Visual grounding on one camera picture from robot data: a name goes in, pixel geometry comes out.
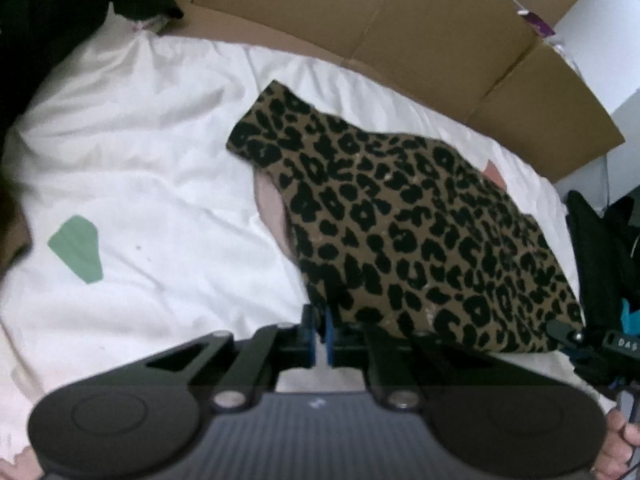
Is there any dark clothes pile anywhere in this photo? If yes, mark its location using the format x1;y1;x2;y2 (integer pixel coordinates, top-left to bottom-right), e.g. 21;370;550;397
0;0;185;133

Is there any purple packet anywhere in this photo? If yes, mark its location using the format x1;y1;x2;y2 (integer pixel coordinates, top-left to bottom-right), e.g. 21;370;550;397
517;7;557;39

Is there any black cloth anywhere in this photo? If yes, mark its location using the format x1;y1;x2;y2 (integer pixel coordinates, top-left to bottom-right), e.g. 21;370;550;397
565;189;640;341

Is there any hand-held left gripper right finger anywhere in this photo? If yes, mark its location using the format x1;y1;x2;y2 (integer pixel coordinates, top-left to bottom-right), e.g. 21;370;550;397
324;306;506;409

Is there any person's right hand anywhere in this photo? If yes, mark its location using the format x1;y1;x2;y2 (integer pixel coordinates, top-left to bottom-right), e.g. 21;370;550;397
590;409;640;480

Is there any brown cardboard box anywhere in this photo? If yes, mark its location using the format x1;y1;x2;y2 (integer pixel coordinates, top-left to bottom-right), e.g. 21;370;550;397
140;0;627;184

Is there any white bedsheet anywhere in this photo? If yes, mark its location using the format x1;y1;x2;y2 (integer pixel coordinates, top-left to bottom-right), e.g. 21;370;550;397
0;7;617;480

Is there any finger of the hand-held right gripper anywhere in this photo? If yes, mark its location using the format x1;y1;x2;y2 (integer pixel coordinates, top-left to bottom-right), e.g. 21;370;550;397
545;318;587;352

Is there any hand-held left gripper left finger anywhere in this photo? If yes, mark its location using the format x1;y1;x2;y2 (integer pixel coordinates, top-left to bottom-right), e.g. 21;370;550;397
144;304;322;409

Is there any leopard print garment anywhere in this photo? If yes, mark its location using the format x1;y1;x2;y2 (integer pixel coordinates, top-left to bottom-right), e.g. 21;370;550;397
225;79;587;357

